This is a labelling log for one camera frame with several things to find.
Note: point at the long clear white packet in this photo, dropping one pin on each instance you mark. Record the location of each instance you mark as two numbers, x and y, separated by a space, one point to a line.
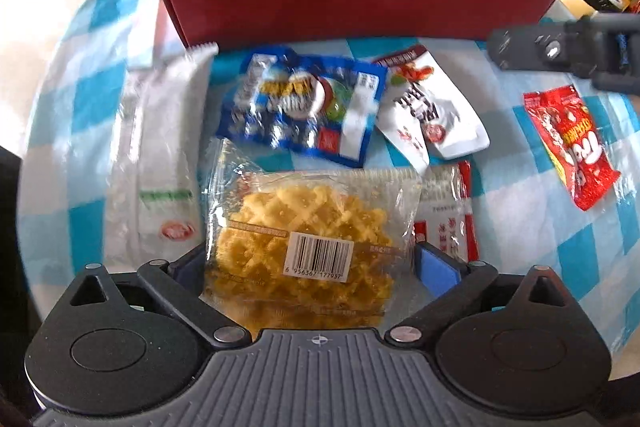
155 147

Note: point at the red snack packet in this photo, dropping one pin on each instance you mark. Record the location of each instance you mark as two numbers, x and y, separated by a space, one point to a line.
575 147

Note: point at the clear waffle packet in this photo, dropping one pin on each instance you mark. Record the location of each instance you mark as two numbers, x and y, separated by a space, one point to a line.
300 217

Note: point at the white packet with red border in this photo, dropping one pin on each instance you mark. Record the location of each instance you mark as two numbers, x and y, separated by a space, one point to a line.
447 207

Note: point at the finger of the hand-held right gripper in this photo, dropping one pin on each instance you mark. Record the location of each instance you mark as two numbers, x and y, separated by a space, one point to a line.
530 49

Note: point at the blue snack packet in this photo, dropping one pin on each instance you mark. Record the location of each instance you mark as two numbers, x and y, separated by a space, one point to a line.
300 102

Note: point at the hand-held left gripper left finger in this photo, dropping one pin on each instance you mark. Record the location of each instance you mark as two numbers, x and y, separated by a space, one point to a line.
187 269

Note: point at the blue checkered tablecloth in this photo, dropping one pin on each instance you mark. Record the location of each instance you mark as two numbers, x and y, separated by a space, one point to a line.
525 232

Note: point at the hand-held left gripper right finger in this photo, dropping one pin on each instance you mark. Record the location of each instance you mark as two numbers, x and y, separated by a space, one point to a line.
435 269

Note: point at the white pouch with red print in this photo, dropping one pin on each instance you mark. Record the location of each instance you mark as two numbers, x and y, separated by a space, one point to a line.
435 107

